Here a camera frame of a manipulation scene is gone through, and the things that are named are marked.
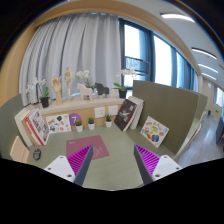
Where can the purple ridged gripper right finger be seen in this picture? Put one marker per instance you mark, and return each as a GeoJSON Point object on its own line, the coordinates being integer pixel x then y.
{"type": "Point", "coordinates": [153, 167]}

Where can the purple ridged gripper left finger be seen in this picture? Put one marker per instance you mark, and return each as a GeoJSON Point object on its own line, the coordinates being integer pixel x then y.
{"type": "Point", "coordinates": [74, 167]}

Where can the black computer mouse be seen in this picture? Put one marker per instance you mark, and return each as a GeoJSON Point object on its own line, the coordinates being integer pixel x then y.
{"type": "Point", "coordinates": [37, 154]}

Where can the sticker card on partition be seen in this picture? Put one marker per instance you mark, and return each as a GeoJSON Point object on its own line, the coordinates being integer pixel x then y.
{"type": "Point", "coordinates": [154, 131]}

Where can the small potted plant left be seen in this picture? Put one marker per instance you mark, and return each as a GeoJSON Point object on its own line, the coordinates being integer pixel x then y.
{"type": "Point", "coordinates": [79, 125]}

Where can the small potted plant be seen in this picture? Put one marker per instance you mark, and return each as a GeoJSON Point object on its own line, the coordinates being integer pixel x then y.
{"type": "Point", "coordinates": [79, 125]}
{"type": "Point", "coordinates": [108, 120]}
{"type": "Point", "coordinates": [91, 123]}

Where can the sticker card on shelf front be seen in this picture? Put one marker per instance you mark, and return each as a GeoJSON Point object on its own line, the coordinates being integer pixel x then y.
{"type": "Point", "coordinates": [58, 123]}

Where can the small potted plant middle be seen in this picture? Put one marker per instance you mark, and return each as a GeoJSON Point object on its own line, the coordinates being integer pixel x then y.
{"type": "Point", "coordinates": [91, 123]}

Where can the purple round number sign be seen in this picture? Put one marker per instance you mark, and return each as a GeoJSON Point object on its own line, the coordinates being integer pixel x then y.
{"type": "Point", "coordinates": [73, 117]}

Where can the wooden shelf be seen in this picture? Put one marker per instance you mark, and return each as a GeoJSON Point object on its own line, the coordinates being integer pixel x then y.
{"type": "Point", "coordinates": [84, 108]}

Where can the small potted plant right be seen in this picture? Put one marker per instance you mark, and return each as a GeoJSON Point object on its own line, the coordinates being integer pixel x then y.
{"type": "Point", "coordinates": [108, 120]}

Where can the wooden block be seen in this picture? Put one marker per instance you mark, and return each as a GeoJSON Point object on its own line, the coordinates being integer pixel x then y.
{"type": "Point", "coordinates": [19, 152]}

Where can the red white book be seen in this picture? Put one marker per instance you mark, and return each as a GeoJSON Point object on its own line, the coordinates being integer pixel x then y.
{"type": "Point", "coordinates": [37, 127]}

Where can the green felt partition panel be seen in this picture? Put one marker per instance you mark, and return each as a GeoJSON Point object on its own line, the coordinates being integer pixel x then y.
{"type": "Point", "coordinates": [179, 109]}

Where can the white book behind black book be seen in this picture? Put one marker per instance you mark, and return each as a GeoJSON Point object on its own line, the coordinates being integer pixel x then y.
{"type": "Point", "coordinates": [140, 105]}

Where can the white orchid black pot left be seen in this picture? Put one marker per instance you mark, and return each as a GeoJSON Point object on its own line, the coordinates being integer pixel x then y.
{"type": "Point", "coordinates": [44, 98]}

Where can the white orchid black pot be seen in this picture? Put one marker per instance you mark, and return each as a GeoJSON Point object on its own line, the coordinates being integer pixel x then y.
{"type": "Point", "coordinates": [44, 98]}
{"type": "Point", "coordinates": [121, 88]}

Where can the white book far left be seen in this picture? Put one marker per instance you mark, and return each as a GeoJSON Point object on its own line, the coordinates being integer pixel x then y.
{"type": "Point", "coordinates": [19, 118]}

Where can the pink toy horse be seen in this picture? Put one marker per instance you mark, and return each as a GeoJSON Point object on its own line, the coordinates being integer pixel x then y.
{"type": "Point", "coordinates": [84, 91]}

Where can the black toy horse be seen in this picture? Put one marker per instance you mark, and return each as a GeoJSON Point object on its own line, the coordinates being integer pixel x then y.
{"type": "Point", "coordinates": [101, 90]}

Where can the white orchid black pot right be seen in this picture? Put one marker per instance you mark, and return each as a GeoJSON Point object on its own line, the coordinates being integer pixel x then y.
{"type": "Point", "coordinates": [121, 88]}

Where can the wooden hand model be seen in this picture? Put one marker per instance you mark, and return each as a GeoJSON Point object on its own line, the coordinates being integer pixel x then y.
{"type": "Point", "coordinates": [56, 86]}

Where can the wooden mannequin figure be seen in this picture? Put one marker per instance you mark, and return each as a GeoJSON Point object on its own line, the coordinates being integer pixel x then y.
{"type": "Point", "coordinates": [68, 77]}

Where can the white orchid behind horse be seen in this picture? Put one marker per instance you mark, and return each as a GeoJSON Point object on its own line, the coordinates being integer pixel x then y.
{"type": "Point", "coordinates": [86, 76]}

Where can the grey curtain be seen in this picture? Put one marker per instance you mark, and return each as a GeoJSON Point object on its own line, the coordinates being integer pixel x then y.
{"type": "Point", "coordinates": [76, 42]}

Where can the white wall socket left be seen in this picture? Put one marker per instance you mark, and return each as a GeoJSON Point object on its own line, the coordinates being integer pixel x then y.
{"type": "Point", "coordinates": [99, 112]}

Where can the white wall socket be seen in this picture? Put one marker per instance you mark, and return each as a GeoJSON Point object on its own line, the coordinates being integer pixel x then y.
{"type": "Point", "coordinates": [99, 112]}
{"type": "Point", "coordinates": [113, 110]}

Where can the white wall socket right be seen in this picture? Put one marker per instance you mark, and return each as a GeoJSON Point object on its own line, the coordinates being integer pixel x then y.
{"type": "Point", "coordinates": [113, 110]}

